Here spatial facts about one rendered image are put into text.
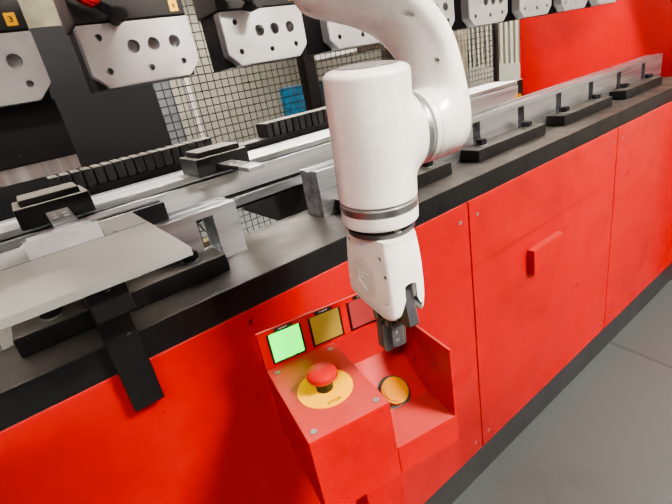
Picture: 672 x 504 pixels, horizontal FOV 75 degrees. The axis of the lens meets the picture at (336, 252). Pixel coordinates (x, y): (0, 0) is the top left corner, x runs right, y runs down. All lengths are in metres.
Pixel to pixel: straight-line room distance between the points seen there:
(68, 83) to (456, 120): 0.97
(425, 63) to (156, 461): 0.64
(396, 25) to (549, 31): 2.02
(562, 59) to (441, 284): 1.66
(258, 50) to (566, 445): 1.36
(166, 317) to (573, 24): 2.16
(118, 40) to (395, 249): 0.47
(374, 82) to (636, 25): 1.98
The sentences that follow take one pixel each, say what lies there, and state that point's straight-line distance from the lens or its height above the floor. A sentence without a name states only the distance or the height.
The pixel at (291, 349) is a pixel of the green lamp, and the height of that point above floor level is 0.80.
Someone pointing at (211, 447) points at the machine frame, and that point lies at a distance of 0.78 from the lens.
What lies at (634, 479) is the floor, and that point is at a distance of 1.55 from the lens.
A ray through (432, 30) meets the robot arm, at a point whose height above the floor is 1.16.
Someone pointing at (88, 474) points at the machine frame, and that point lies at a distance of 0.73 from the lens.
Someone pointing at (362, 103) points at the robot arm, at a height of 1.11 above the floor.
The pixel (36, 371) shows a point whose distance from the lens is 0.66.
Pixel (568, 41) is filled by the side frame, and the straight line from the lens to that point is 2.44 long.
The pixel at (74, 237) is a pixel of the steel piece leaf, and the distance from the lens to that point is 0.64.
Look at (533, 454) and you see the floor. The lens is 1.55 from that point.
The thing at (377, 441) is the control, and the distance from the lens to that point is 0.57.
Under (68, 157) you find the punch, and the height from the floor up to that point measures 1.10.
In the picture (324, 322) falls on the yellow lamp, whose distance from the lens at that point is 0.63.
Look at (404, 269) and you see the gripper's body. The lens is 0.46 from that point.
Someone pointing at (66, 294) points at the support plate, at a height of 1.00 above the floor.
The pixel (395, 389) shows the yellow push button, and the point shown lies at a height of 0.73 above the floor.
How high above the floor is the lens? 1.15
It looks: 23 degrees down
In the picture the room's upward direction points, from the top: 11 degrees counter-clockwise
